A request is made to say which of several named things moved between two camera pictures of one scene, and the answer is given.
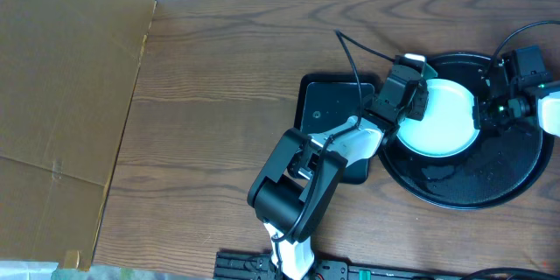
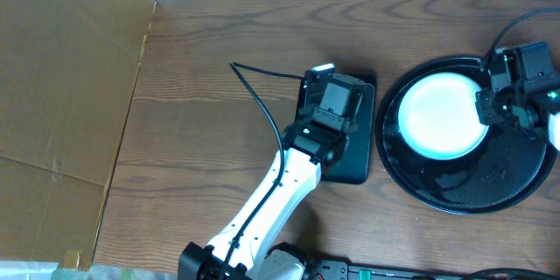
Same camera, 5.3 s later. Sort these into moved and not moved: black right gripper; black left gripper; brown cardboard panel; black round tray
Moved: black left gripper
Not moved: black round tray; brown cardboard panel; black right gripper
